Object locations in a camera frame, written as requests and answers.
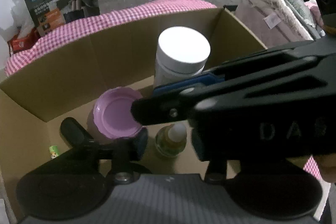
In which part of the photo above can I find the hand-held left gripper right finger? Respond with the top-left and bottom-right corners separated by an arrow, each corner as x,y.
191,132 -> 229,184

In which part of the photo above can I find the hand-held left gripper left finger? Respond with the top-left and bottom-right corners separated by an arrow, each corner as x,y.
71,132 -> 149,186

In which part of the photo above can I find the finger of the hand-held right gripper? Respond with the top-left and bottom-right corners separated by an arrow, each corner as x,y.
131,61 -> 328,127
153,40 -> 319,96

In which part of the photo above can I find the green dropper bottle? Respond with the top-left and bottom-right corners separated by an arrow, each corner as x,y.
155,123 -> 187,159

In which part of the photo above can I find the white capped pill bottle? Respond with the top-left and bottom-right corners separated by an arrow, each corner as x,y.
154,27 -> 211,88

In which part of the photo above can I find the pink round lid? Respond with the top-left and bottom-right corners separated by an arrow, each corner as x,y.
93,86 -> 147,139

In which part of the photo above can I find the small black oval case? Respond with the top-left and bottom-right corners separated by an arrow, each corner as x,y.
60,117 -> 94,148

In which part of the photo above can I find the small green tube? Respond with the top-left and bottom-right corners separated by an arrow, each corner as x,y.
49,145 -> 61,160

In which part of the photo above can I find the brown cardboard box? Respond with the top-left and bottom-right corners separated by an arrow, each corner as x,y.
0,7 -> 268,224

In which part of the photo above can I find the quilted mattress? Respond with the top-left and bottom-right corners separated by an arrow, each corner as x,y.
235,2 -> 314,50

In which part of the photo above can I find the pink checkered tablecloth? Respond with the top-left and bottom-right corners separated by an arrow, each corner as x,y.
4,0 -> 322,181

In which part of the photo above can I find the pink pillow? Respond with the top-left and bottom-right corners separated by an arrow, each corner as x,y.
304,0 -> 323,28

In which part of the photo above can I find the red package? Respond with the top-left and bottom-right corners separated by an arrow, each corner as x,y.
8,28 -> 40,56

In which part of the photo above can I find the white shopping bag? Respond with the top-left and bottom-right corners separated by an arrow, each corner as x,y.
12,7 -> 34,38

